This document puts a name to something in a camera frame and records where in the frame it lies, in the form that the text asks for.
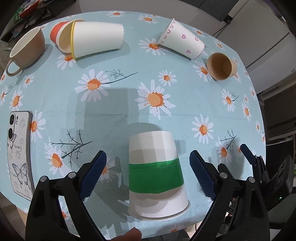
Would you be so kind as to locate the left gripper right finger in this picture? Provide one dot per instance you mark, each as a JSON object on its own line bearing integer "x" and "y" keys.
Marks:
{"x": 238, "y": 211}

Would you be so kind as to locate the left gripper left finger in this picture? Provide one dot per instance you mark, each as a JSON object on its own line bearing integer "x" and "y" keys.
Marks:
{"x": 45, "y": 220}

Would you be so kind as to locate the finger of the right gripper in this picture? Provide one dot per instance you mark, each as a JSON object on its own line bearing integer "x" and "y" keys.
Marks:
{"x": 247, "y": 153}

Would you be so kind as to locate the green striped white paper cup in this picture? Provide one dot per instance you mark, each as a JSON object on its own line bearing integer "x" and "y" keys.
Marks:
{"x": 156, "y": 182}

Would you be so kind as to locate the small brown paper cup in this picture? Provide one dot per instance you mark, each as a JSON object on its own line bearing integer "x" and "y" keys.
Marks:
{"x": 220, "y": 66}

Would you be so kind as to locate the pink hearts white paper cup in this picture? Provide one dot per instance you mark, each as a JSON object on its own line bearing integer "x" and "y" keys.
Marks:
{"x": 179, "y": 39}

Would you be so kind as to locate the yellow rimmed white paper cup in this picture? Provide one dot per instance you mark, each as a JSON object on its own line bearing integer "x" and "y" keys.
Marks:
{"x": 82, "y": 38}

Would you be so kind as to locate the orange striped paper cup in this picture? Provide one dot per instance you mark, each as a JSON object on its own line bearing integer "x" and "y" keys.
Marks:
{"x": 57, "y": 31}

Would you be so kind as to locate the left hand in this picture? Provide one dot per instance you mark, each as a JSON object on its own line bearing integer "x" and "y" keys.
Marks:
{"x": 132, "y": 235}

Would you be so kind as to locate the butterfly case smartphone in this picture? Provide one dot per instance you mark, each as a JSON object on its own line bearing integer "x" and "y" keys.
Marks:
{"x": 18, "y": 153}

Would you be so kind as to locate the white refrigerator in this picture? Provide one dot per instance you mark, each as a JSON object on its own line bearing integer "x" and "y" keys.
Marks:
{"x": 258, "y": 36}

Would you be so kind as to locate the daisy print blue tablecloth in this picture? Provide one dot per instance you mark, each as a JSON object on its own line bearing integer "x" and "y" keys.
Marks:
{"x": 98, "y": 102}

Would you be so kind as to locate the transparent chair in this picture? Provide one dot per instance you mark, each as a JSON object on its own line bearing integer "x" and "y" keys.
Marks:
{"x": 5, "y": 55}

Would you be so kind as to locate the beige ceramic mug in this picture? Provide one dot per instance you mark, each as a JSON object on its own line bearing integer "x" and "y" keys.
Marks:
{"x": 27, "y": 50}

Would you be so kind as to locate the black side shelf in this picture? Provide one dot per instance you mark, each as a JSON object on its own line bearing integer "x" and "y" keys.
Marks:
{"x": 19, "y": 27}

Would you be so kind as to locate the red bowl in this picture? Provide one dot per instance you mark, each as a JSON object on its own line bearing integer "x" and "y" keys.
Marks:
{"x": 32, "y": 7}

